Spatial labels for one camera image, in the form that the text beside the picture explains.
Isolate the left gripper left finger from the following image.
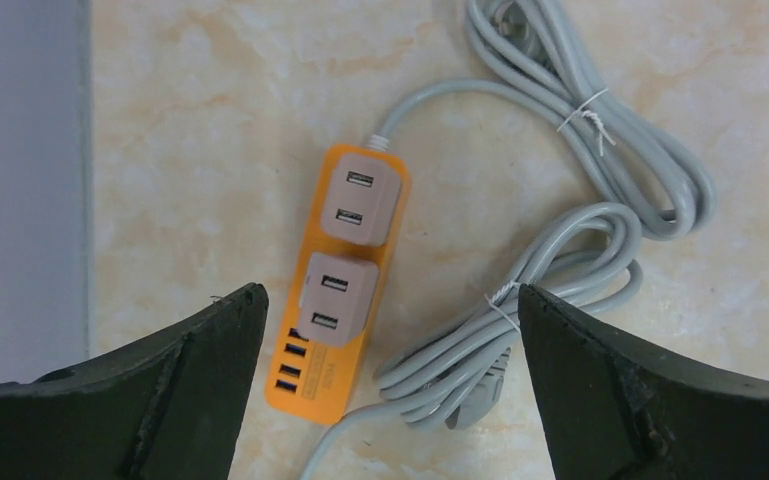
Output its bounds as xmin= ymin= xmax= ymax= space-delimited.
xmin=0 ymin=283 xmax=268 ymax=479

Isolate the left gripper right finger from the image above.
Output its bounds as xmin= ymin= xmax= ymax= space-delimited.
xmin=518 ymin=285 xmax=769 ymax=479

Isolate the pink plug orange strip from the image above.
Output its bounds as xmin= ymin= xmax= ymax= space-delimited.
xmin=320 ymin=153 xmax=402 ymax=247
xmin=296 ymin=252 xmax=380 ymax=347

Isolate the grey coiled cable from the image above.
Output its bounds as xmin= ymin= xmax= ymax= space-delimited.
xmin=299 ymin=0 xmax=719 ymax=480

